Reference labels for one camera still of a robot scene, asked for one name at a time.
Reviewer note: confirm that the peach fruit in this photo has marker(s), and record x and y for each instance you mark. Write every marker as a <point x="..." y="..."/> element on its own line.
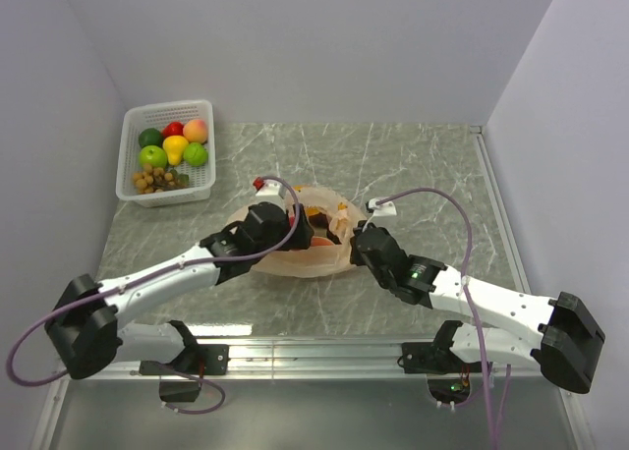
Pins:
<point x="196" y="131"/>

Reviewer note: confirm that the yellow pear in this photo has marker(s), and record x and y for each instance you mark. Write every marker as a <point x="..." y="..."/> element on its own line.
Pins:
<point x="174" y="147"/>

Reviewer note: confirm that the red fruit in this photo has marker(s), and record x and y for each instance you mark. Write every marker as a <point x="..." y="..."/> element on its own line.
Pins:
<point x="174" y="128"/>

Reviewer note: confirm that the translucent orange plastic bag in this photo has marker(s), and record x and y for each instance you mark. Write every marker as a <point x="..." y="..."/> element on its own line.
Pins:
<point x="319" y="261"/>

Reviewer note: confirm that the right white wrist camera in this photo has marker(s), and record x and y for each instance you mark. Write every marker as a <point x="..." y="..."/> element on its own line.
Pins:
<point x="379" y="215"/>

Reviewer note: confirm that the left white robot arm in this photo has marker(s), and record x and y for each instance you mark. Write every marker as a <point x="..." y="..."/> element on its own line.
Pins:
<point x="94" y="322"/>

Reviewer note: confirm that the dark brown fruit inside bag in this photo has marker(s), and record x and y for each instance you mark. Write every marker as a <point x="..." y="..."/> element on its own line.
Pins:
<point x="320" y="223"/>

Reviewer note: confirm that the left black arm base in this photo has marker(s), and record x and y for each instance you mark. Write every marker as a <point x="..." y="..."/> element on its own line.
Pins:
<point x="183" y="379"/>

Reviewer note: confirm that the green apple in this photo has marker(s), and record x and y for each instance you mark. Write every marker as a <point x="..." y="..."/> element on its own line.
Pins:
<point x="154" y="156"/>

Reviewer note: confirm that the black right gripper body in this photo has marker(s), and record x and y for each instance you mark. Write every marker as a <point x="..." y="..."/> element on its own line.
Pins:
<point x="358" y="258"/>

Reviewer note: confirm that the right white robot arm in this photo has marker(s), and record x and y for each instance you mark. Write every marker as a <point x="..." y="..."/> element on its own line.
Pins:
<point x="557" y="336"/>

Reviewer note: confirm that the white perforated plastic basket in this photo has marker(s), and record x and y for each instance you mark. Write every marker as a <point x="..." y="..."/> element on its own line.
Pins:
<point x="158" y="116"/>

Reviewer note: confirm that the light green round fruit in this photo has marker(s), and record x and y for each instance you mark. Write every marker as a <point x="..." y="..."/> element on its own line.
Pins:
<point x="195" y="154"/>

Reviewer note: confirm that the aluminium mounting rail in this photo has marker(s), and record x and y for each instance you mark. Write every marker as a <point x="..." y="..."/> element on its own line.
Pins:
<point x="276" y="393"/>

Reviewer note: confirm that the dark green fruit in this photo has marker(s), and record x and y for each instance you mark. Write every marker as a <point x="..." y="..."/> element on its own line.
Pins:
<point x="150" y="136"/>

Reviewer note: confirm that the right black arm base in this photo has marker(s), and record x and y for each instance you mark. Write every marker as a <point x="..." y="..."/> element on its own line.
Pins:
<point x="448" y="378"/>

